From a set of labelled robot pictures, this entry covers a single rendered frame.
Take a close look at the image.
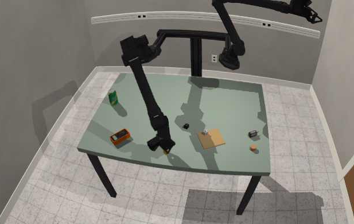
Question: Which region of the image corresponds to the green soda can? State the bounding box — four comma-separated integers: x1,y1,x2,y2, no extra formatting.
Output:
108,88,118,105

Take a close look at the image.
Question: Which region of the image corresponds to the orange multimeter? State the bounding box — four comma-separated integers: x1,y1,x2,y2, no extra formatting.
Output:
110,128,130,145

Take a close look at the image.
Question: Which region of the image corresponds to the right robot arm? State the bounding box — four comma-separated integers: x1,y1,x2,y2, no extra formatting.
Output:
120,34,172,151

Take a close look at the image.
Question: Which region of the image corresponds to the tan flat mat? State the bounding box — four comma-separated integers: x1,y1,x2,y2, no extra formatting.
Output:
197,128,225,149

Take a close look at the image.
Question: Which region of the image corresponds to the small orange-brown cylinder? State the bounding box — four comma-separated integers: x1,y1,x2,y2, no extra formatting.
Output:
250,144,256,151

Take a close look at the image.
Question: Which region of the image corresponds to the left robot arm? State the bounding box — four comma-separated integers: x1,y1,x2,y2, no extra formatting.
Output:
212,0,312,66

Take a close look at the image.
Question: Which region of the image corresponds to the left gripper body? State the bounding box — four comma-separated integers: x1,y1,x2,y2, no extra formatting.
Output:
299,7,314,23

